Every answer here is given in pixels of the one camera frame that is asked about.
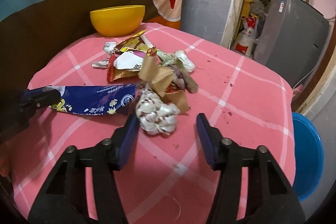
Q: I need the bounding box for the red yellow snack wrapper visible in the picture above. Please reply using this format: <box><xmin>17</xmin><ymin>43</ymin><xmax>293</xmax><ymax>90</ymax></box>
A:
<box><xmin>106</xmin><ymin>30</ymin><xmax>157</xmax><ymax>83</ymax></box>

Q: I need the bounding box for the blue snack wrapper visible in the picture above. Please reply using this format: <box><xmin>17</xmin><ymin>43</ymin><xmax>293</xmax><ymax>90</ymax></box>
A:
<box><xmin>43</xmin><ymin>84</ymin><xmax>138</xmax><ymax>115</ymax></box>

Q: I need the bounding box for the grey washing machine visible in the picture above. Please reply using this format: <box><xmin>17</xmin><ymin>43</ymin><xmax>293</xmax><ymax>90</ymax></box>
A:
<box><xmin>253</xmin><ymin>0</ymin><xmax>329</xmax><ymax>88</ymax></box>

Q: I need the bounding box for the white red wrapper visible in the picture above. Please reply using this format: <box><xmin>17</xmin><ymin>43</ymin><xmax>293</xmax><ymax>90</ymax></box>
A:
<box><xmin>135</xmin><ymin>89</ymin><xmax>180</xmax><ymax>135</ymax></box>

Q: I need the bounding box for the small silver wrapper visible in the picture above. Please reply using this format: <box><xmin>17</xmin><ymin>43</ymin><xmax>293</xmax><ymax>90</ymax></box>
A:
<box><xmin>91</xmin><ymin>42</ymin><xmax>117</xmax><ymax>69</ymax></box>

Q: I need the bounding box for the red white rice bag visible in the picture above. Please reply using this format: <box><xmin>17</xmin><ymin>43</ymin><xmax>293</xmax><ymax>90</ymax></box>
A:
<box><xmin>232</xmin><ymin>15</ymin><xmax>259</xmax><ymax>57</ymax></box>

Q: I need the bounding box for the brown paper scrap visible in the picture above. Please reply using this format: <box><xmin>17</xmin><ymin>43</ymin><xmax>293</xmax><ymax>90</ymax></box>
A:
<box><xmin>138</xmin><ymin>56</ymin><xmax>190</xmax><ymax>113</ymax></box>

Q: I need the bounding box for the yellow plastic bowl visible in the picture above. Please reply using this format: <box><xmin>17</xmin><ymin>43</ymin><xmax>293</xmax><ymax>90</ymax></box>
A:
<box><xmin>89</xmin><ymin>5</ymin><xmax>145</xmax><ymax>37</ymax></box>

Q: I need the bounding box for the pink checked tablecloth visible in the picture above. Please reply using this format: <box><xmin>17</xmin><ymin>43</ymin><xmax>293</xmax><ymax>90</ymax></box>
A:
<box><xmin>11</xmin><ymin>22</ymin><xmax>296</xmax><ymax>224</ymax></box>

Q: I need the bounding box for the white green tissue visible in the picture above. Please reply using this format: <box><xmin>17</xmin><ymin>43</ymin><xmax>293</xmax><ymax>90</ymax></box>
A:
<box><xmin>157</xmin><ymin>50</ymin><xmax>198</xmax><ymax>93</ymax></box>

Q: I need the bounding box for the white paper scrap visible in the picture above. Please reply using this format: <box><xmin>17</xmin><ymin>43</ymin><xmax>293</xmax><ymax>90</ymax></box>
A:
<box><xmin>113</xmin><ymin>52</ymin><xmax>143</xmax><ymax>71</ymax></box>

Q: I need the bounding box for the blue plastic bucket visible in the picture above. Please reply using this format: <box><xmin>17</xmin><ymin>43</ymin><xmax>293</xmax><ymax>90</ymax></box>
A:
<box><xmin>292</xmin><ymin>113</ymin><xmax>324</xmax><ymax>201</ymax></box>

